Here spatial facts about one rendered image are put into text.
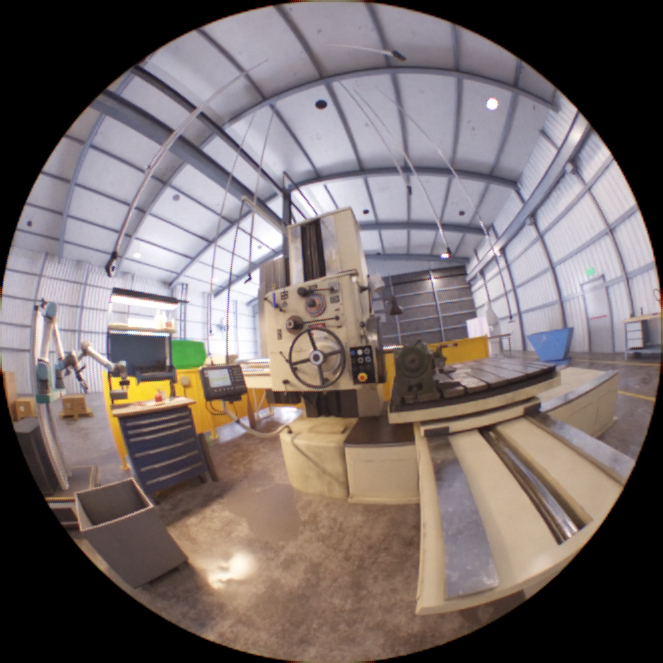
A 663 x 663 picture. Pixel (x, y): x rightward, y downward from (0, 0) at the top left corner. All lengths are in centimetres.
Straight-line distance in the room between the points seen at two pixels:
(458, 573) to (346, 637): 80
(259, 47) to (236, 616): 855
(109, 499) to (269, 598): 112
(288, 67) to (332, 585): 848
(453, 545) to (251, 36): 797
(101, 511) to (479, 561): 187
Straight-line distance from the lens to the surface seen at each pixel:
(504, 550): 75
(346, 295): 138
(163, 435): 211
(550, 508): 91
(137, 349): 249
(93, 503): 178
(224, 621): 148
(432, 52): 719
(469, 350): 396
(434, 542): 74
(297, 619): 138
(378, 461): 160
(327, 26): 694
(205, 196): 1009
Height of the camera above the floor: 132
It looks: 6 degrees up
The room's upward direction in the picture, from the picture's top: 6 degrees counter-clockwise
